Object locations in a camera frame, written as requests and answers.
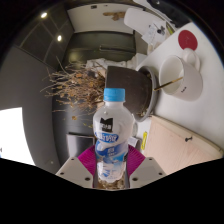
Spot wooden stir stick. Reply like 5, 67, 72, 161
153, 76, 184, 92

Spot dried plant in grey pot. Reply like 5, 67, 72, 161
40, 56, 158, 123

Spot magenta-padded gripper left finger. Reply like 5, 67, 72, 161
55, 145, 98, 190

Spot recessed ceiling spotlights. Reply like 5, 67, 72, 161
39, 11, 64, 43

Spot dark double door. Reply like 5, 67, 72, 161
64, 31, 137, 64

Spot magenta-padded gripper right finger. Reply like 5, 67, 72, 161
126, 144, 167, 190

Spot white chair with papers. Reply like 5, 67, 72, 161
123, 7, 174, 38

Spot long ceiling light strip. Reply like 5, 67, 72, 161
0, 107, 36, 167

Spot clear blue-capped drink bottle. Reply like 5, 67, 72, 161
92, 87, 136, 191

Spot grey plant saucer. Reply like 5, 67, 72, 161
138, 65, 160, 122

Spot white statue pedestal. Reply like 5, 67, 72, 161
125, 52, 148, 70

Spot stack of papers and books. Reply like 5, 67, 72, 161
141, 21, 168, 46

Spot wooden figure sculpture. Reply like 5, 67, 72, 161
102, 11, 126, 22

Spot light wooden board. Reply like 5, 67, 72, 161
143, 114, 224, 176

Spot white mug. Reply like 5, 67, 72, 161
158, 48, 204, 102

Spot flat round red coaster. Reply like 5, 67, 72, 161
177, 29, 199, 51

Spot small yellow tag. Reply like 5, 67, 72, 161
140, 131, 148, 152

